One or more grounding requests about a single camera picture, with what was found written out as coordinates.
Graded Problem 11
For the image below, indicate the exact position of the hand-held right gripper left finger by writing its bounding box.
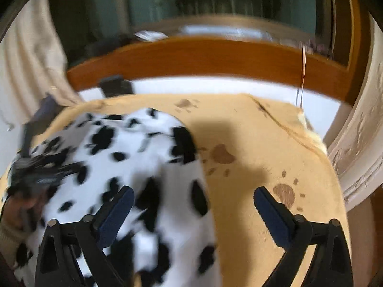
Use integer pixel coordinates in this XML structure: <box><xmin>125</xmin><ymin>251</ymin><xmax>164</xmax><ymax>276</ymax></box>
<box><xmin>35</xmin><ymin>185</ymin><xmax>135</xmax><ymax>287</ymax></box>

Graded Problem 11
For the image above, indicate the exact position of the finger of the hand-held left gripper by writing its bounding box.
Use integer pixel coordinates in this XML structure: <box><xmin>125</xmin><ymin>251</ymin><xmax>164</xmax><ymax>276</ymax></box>
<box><xmin>33</xmin><ymin>157</ymin><xmax>88</xmax><ymax>181</ymax></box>

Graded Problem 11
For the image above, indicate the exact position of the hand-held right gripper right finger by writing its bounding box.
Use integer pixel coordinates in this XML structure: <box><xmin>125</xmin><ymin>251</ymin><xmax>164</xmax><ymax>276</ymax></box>
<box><xmin>254</xmin><ymin>186</ymin><xmax>354</xmax><ymax>287</ymax></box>

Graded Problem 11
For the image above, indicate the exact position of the cow print fleece garment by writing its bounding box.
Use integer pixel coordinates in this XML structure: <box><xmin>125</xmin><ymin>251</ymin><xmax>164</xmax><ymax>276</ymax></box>
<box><xmin>0</xmin><ymin>107</ymin><xmax>218</xmax><ymax>287</ymax></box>

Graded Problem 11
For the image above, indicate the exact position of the person's left hand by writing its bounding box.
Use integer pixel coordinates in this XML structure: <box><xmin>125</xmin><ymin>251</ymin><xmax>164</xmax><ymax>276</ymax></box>
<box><xmin>1</xmin><ymin>196</ymin><xmax>44</xmax><ymax>234</ymax></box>

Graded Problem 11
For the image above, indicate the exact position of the yellow paw print blanket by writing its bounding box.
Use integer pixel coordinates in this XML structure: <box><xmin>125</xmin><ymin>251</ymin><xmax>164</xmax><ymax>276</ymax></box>
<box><xmin>0</xmin><ymin>93</ymin><xmax>354</xmax><ymax>287</ymax></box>

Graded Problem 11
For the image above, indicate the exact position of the small black box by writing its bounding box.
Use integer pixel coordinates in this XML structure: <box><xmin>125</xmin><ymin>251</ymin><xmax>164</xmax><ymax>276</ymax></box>
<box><xmin>98</xmin><ymin>76</ymin><xmax>134</xmax><ymax>98</ymax></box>

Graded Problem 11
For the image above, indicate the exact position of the white mattress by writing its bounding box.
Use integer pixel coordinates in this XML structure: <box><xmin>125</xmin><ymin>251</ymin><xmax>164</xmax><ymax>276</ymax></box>
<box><xmin>77</xmin><ymin>77</ymin><xmax>342</xmax><ymax>139</ymax></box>

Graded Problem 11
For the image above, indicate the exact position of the white paper packet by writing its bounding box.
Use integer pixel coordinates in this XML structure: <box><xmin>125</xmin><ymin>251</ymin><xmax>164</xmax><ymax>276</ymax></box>
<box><xmin>133</xmin><ymin>30</ymin><xmax>169</xmax><ymax>42</ymax></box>

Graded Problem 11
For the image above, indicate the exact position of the wooden headboard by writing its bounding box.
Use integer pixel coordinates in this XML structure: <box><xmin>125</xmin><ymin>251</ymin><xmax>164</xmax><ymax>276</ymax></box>
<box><xmin>66</xmin><ymin>37</ymin><xmax>364</xmax><ymax>106</ymax></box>

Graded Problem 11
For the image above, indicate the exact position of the thin hanging cord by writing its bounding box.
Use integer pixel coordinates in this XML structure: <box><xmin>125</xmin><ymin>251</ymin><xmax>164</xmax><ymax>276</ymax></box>
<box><xmin>296</xmin><ymin>46</ymin><xmax>308</xmax><ymax>109</ymax></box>

